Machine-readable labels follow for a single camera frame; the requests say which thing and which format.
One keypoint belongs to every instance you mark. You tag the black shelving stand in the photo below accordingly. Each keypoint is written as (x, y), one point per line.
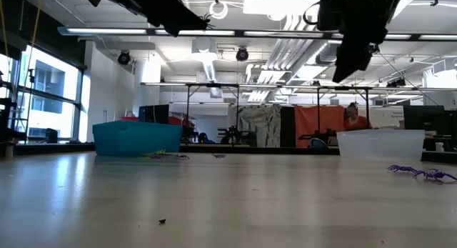
(5, 130)

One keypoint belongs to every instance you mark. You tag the black ceiling spotlight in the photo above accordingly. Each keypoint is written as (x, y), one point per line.
(242, 54)
(124, 58)

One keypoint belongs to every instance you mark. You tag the person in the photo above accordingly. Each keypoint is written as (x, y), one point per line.
(353, 123)

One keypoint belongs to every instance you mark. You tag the red storage bin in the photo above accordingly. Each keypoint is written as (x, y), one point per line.
(129, 118)

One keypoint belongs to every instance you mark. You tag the white square ceiling duct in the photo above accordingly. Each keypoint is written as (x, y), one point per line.
(210, 67)

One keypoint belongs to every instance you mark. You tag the black box by window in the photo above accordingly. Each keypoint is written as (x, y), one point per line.
(51, 135)

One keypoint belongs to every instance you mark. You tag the clear plastic bin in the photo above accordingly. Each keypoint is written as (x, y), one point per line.
(380, 144)

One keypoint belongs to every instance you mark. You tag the small white cup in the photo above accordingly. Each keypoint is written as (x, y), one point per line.
(440, 147)

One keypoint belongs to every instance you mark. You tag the dark blue bag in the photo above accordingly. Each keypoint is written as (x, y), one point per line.
(205, 138)

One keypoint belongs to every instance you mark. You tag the orange backdrop cloth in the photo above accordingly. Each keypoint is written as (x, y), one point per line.
(307, 115)

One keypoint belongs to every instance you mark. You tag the black ceiling fixture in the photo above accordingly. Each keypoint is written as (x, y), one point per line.
(396, 83)

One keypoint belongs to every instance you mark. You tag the black bar with light strips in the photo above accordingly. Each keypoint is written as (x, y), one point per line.
(107, 31)

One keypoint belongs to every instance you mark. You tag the black backdrop panel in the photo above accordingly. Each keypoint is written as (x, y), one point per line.
(287, 126)

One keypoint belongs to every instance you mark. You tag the silver ribbed ceiling duct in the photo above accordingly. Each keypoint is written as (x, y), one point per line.
(326, 56)

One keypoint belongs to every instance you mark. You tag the grey patterned backdrop cloth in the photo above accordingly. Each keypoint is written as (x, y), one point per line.
(260, 123)

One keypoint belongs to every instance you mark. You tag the small beige cup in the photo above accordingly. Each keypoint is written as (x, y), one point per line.
(9, 150)

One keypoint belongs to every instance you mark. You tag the black plastic spider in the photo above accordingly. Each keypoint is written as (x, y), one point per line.
(206, 21)

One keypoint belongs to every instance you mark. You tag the white printed sign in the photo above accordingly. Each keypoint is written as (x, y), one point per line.
(387, 115)

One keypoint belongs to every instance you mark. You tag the green plastic spider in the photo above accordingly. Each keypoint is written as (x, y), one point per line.
(157, 153)

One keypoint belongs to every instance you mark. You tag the large window black frame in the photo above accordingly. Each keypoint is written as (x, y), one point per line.
(53, 98)

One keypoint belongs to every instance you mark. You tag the black computer monitor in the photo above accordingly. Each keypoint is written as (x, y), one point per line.
(153, 114)
(425, 119)

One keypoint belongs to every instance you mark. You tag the black ceiling camera cluster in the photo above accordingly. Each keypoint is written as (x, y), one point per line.
(374, 48)

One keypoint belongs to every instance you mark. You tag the black background rig frame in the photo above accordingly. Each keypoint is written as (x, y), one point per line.
(188, 112)
(367, 108)

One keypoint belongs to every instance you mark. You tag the purple plastic spider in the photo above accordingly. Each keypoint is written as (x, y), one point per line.
(159, 156)
(433, 175)
(401, 168)
(181, 157)
(218, 156)

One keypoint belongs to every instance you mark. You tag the black background robot arm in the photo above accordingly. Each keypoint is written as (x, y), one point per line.
(321, 135)
(233, 135)

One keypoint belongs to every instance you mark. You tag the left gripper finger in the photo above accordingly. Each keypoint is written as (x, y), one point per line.
(191, 16)
(194, 26)

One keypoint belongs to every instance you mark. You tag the red cloth object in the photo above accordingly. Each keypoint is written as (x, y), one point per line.
(187, 123)

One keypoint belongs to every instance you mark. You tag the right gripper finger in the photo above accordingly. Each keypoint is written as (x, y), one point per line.
(344, 62)
(362, 56)

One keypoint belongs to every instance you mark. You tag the teal plastic bin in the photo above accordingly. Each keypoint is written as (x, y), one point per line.
(135, 139)

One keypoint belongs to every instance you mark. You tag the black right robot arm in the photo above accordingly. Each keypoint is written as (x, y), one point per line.
(396, 5)

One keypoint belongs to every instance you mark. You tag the blue white rounded object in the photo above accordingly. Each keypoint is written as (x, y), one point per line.
(317, 143)

